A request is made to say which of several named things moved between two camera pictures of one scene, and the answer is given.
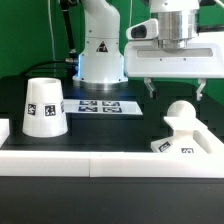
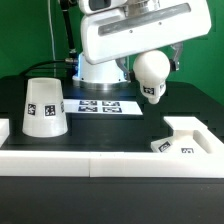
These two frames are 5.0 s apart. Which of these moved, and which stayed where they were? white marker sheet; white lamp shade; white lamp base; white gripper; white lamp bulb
Moved: white gripper; white lamp bulb
Stayed: white marker sheet; white lamp base; white lamp shade
